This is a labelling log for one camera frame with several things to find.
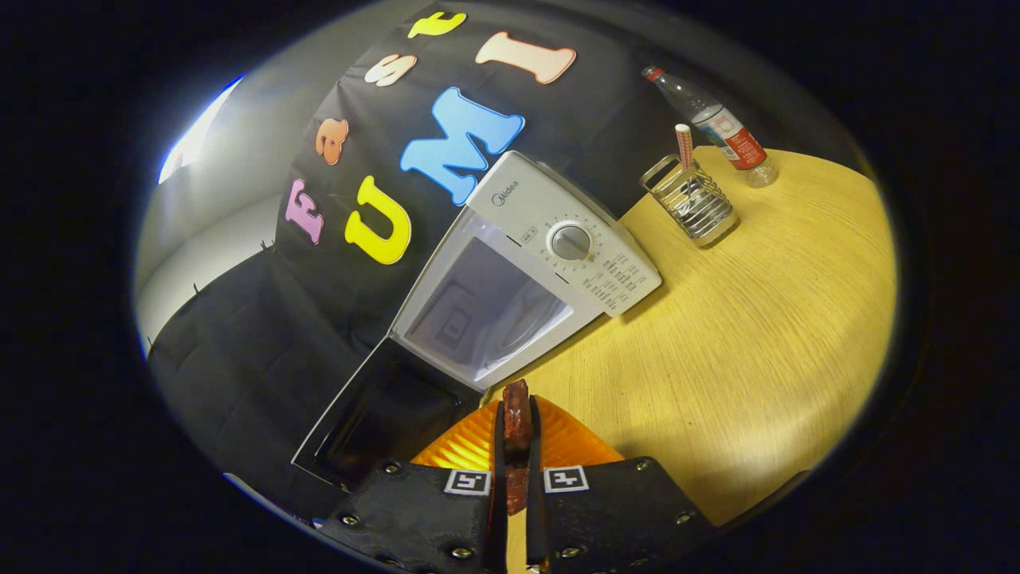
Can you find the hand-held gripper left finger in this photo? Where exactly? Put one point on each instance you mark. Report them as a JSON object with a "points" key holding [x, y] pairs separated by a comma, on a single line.
{"points": [[500, 518]]}

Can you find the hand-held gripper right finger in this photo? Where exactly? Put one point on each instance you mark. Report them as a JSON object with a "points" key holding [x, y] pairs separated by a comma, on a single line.
{"points": [[534, 526]]}

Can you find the dark red meat strip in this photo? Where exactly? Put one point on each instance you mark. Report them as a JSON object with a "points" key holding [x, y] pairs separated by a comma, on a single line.
{"points": [[516, 422]]}

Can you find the white toaster oven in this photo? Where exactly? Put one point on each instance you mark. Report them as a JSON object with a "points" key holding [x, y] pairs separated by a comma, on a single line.
{"points": [[526, 203]]}

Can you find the red striped straw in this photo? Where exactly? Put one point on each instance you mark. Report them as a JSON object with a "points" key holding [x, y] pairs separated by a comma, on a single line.
{"points": [[684, 145]]}

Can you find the red label plastic bottle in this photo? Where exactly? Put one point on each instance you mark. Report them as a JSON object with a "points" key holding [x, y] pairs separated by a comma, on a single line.
{"points": [[725, 131]]}

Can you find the ceiling light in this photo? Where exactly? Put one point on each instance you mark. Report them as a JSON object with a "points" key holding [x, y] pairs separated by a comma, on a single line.
{"points": [[195, 135]]}

